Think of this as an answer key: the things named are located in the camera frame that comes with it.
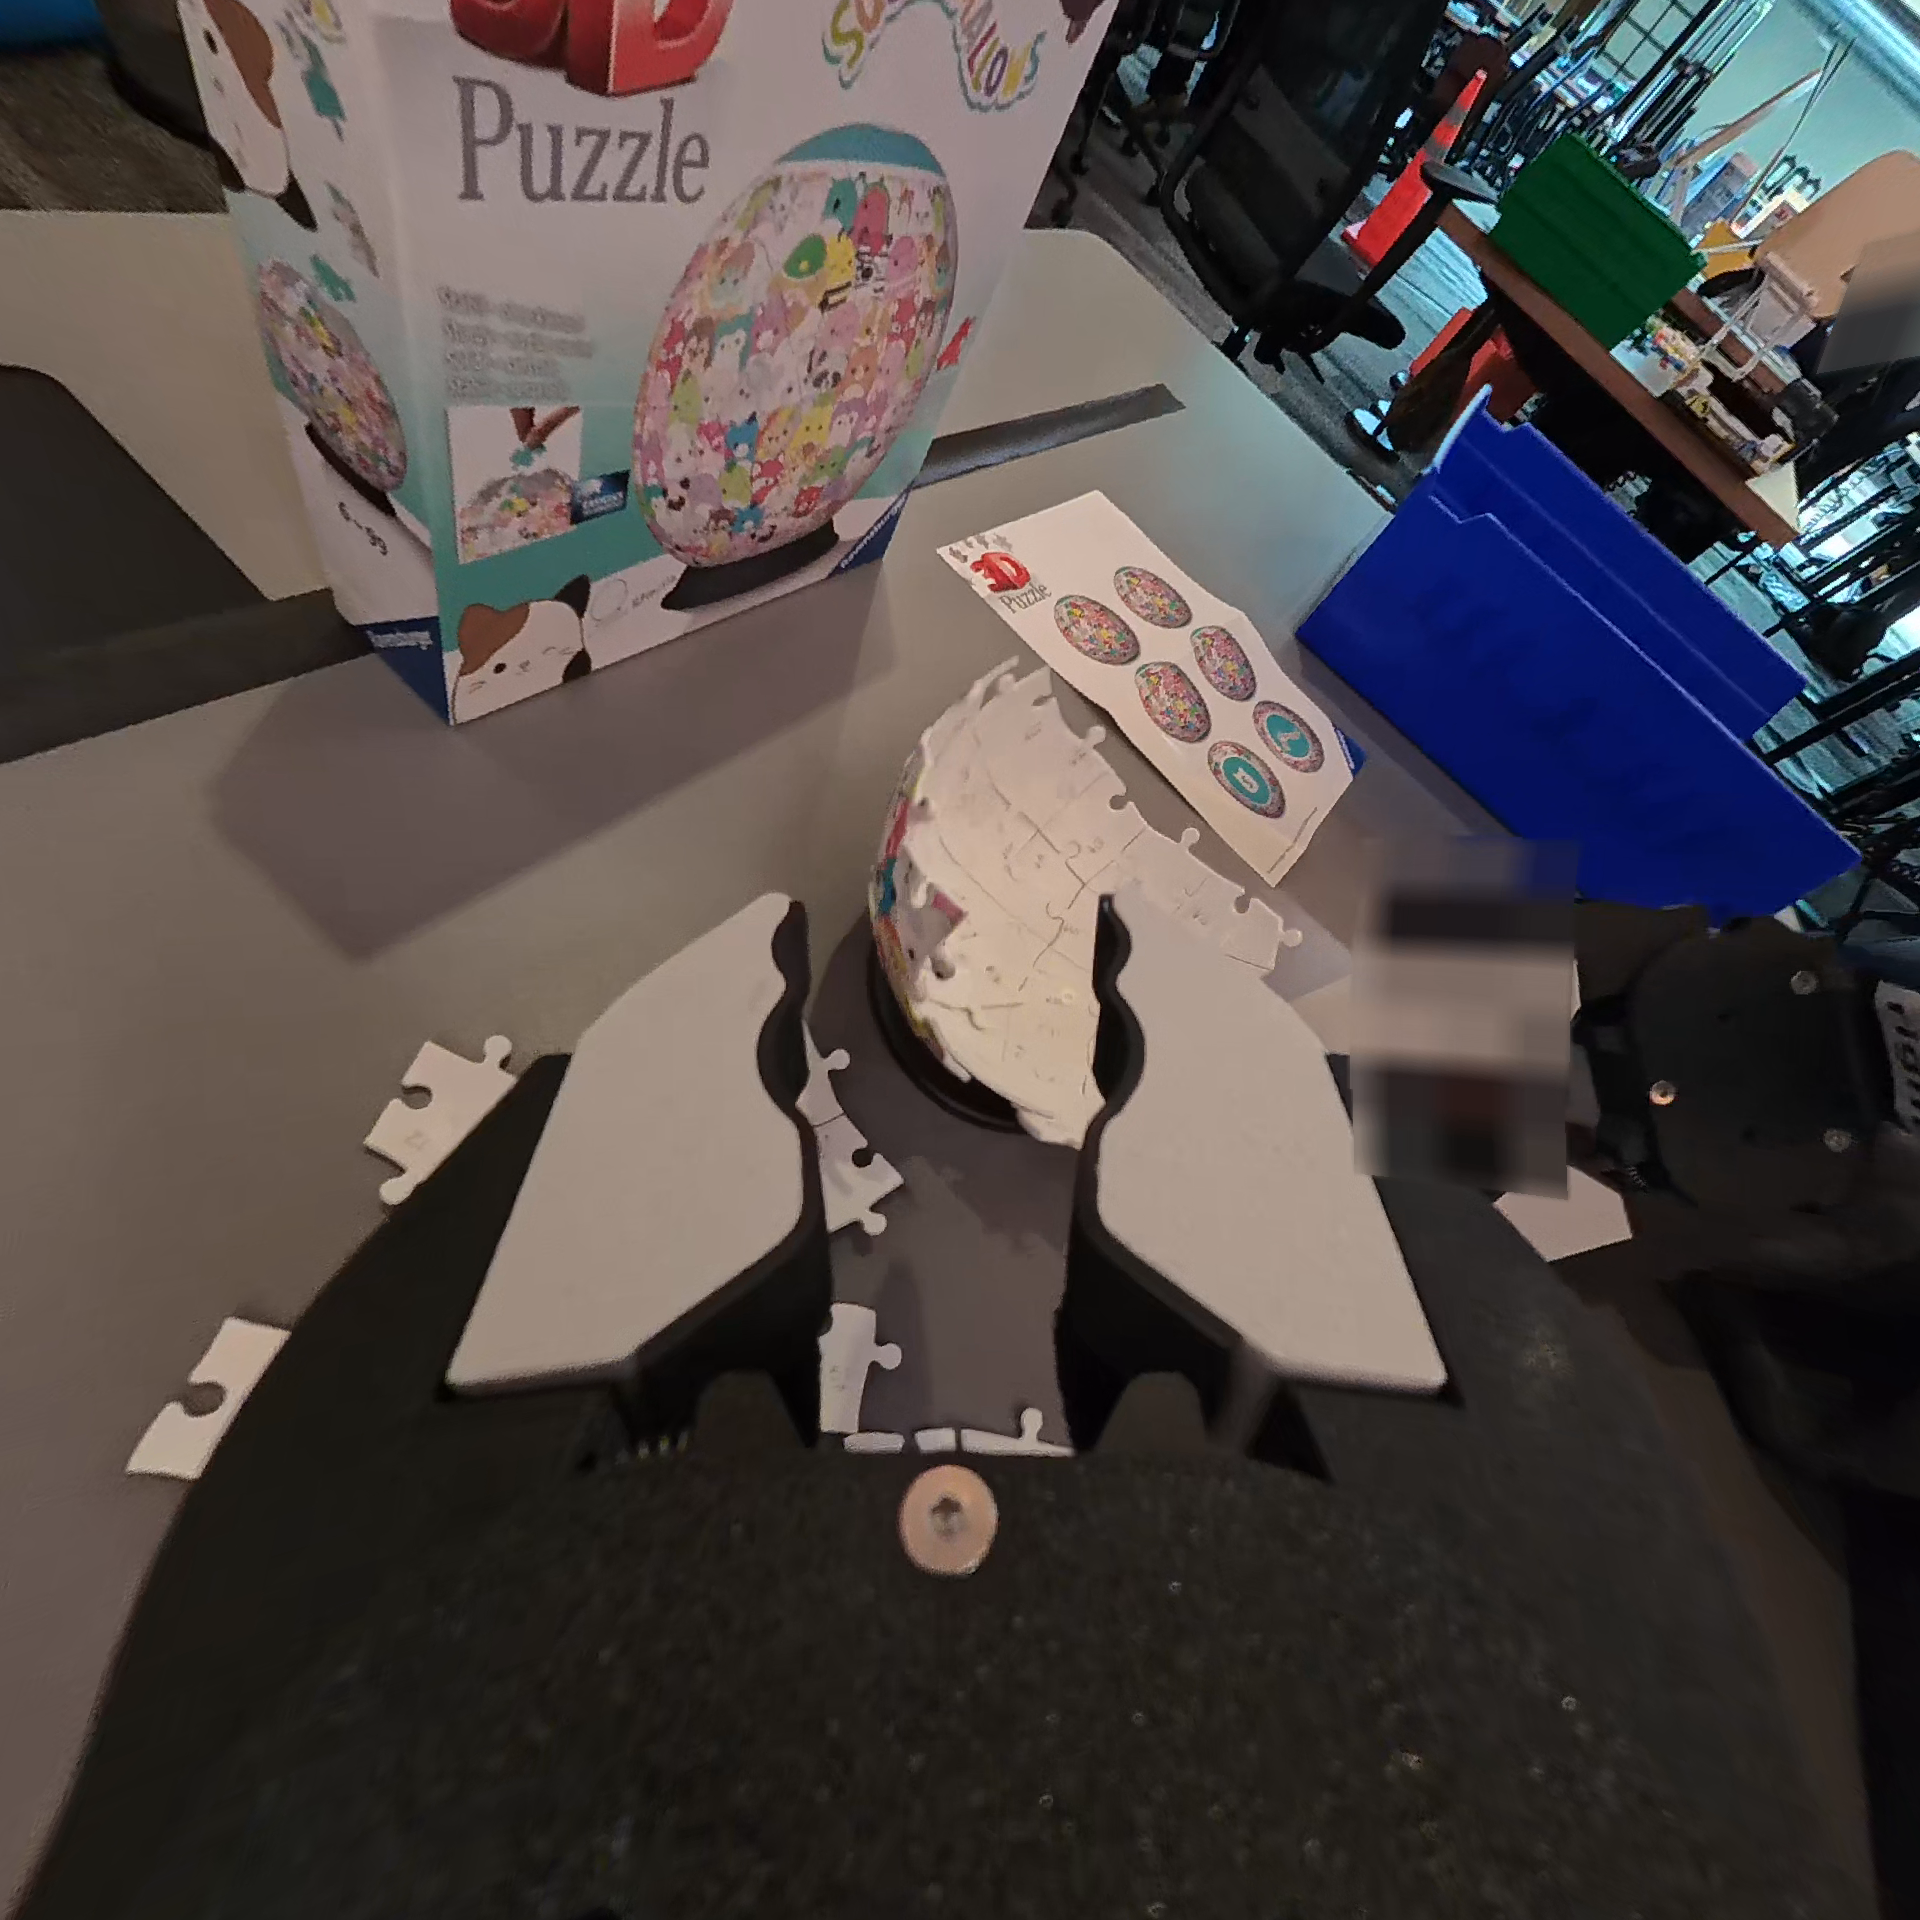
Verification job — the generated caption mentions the blue plastic bin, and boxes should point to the blue plastic bin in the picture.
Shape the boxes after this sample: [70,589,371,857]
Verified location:
[1291,386,1865,923]

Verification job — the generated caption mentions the printed instruction sheet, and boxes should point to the printed instruction sheet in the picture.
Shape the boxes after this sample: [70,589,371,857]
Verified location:
[936,491,1361,890]

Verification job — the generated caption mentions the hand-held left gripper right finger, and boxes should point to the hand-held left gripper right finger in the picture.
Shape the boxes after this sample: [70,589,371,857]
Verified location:
[1078,896,1449,1450]

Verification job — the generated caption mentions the black ring stand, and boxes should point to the black ring stand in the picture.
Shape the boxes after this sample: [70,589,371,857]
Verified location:
[862,899,1038,1136]

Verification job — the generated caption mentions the green bin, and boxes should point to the green bin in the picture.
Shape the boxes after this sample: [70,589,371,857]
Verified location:
[1489,134,1708,350]

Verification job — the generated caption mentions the loose white puzzle pieces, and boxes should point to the loose white puzzle pieces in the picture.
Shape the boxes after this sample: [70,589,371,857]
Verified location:
[839,1411,1073,1462]

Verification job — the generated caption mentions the partly built white puzzle ball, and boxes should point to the partly built white puzzle ball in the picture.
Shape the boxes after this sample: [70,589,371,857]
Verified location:
[868,663,1296,1148]

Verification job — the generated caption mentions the brown desk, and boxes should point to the brown desk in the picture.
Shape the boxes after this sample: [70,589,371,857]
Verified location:
[1433,196,1809,550]

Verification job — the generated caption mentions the colourful puzzle ball box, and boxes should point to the colourful puzzle ball box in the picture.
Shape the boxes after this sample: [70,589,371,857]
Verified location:
[174,0,1121,733]

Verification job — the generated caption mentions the black office chair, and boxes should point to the black office chair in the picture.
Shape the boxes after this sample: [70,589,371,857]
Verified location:
[1188,0,1500,372]

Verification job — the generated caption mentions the person's dark clothing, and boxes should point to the person's dark clothing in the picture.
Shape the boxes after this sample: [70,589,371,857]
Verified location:
[1563,1187,1920,1920]

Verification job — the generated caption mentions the white puzzle piece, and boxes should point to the white puzzle piece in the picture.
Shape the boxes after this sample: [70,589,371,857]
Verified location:
[818,1307,909,1436]
[366,1034,519,1206]
[797,1019,901,1237]
[126,1317,291,1478]

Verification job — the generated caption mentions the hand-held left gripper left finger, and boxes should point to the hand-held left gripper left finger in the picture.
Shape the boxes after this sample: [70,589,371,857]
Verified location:
[446,894,825,1405]

